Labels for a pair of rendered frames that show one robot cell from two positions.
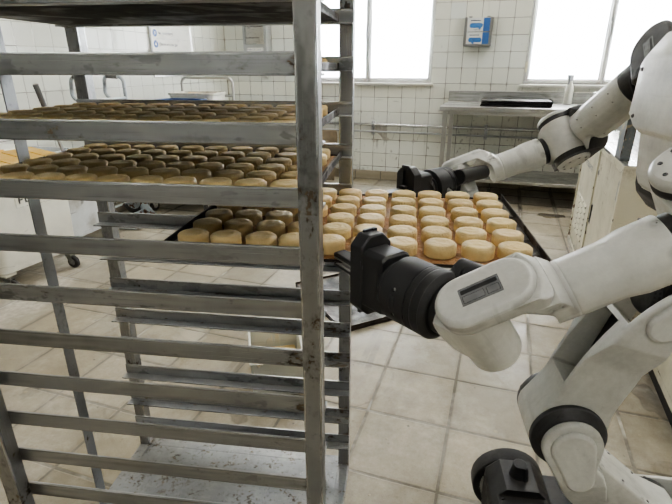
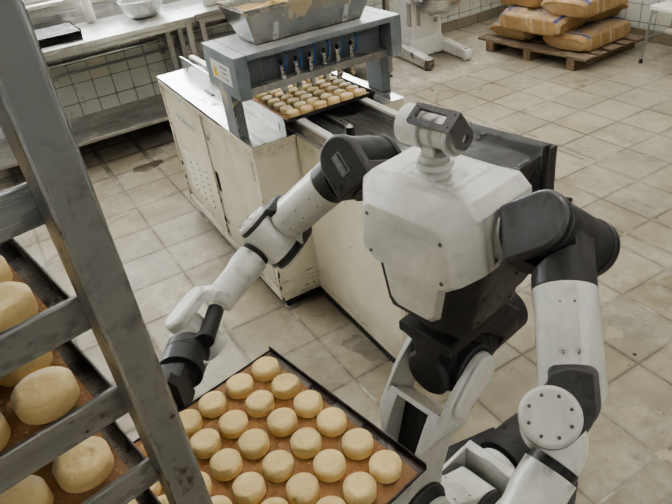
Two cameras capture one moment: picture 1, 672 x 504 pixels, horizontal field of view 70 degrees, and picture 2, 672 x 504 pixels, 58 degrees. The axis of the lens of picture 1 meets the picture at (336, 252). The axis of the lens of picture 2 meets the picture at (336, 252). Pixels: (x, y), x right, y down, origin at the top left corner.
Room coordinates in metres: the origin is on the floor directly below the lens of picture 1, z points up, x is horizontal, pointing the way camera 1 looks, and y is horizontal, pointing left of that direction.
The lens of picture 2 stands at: (0.29, 0.17, 1.76)
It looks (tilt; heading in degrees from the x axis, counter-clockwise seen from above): 34 degrees down; 314
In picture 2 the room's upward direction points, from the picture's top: 8 degrees counter-clockwise
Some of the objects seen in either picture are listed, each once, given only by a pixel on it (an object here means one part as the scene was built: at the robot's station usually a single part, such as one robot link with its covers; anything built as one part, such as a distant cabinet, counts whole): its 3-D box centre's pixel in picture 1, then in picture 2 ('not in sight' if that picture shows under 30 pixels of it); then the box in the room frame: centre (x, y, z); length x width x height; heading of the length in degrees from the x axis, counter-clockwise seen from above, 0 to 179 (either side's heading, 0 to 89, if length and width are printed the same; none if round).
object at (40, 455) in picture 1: (163, 463); not in sight; (0.73, 0.33, 0.51); 0.64 x 0.03 x 0.03; 82
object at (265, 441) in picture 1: (157, 425); not in sight; (0.73, 0.33, 0.60); 0.64 x 0.03 x 0.03; 82
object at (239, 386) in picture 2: (457, 198); (240, 386); (1.00, -0.26, 0.96); 0.05 x 0.05 x 0.02
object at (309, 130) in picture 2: not in sight; (269, 105); (2.19, -1.49, 0.87); 2.01 x 0.03 x 0.07; 161
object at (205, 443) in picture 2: (402, 204); (205, 443); (0.96, -0.14, 0.96); 0.05 x 0.05 x 0.02
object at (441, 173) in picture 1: (423, 189); (178, 380); (1.12, -0.21, 0.95); 0.12 x 0.10 x 0.13; 127
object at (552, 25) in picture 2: not in sight; (542, 17); (2.58, -5.09, 0.32); 0.72 x 0.42 x 0.17; 166
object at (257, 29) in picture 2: not in sight; (298, 9); (2.04, -1.59, 1.25); 0.56 x 0.29 x 0.14; 71
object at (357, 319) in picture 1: (349, 297); not in sight; (2.43, -0.08, 0.01); 0.60 x 0.40 x 0.03; 28
